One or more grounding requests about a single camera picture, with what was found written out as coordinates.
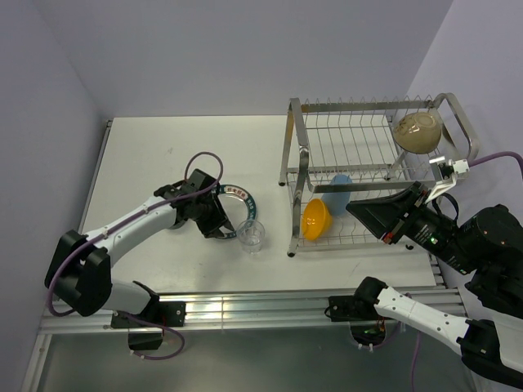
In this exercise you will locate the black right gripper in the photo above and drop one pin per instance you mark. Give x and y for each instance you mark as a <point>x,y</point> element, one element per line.
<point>383,211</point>

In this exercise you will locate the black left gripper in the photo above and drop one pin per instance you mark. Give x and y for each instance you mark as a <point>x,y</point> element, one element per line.
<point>219,219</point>

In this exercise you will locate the clear glass cup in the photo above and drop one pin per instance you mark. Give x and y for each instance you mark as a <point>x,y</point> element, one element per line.
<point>251,235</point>

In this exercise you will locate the dark green mug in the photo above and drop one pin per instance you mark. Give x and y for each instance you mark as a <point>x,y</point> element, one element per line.
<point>178,225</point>

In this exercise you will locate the blue plastic cup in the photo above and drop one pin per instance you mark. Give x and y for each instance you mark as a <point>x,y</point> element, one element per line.
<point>336,201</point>

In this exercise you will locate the orange plastic bowl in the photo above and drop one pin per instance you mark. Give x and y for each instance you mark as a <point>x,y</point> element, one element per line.
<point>316,220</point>

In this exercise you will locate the beige floral ceramic bowl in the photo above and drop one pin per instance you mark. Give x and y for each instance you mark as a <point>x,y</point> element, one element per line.
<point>418,133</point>

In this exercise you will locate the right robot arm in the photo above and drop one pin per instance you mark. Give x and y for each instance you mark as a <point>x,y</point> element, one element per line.
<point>486,250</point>

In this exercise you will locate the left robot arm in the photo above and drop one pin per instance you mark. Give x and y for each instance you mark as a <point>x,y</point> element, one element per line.
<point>80,273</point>

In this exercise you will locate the stainless steel dish rack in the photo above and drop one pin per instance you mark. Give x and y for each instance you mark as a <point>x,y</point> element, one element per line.
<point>332,147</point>

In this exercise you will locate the white plate green rim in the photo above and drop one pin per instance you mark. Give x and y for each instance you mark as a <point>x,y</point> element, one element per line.
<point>238,204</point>

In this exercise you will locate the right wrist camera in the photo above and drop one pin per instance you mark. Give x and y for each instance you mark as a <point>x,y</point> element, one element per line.
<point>446,173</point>

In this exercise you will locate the aluminium mounting rail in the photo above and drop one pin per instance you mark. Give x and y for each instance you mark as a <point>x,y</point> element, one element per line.
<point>212,313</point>

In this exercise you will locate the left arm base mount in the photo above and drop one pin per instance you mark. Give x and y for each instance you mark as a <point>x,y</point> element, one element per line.
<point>164,313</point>

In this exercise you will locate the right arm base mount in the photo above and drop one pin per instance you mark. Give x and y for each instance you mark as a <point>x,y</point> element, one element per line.
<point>352,308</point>

